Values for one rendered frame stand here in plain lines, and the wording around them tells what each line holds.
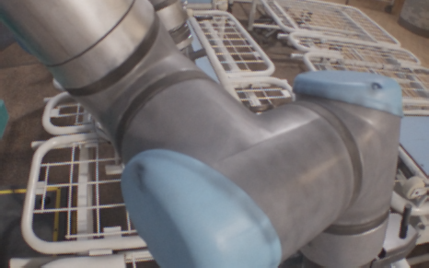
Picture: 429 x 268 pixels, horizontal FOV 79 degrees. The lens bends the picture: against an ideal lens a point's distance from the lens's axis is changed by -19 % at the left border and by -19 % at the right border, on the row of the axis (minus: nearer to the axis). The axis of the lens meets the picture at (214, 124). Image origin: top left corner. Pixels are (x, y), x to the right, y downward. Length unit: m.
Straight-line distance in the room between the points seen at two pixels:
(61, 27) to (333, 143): 0.17
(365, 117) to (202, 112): 0.11
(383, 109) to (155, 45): 0.16
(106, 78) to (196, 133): 0.07
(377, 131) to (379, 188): 0.05
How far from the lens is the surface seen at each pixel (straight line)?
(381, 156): 0.23
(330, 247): 0.28
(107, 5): 0.19
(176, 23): 0.55
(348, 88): 0.21
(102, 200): 1.40
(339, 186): 0.18
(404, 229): 0.36
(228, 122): 0.17
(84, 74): 0.20
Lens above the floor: 1.11
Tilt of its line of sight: 40 degrees down
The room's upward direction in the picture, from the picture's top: 7 degrees clockwise
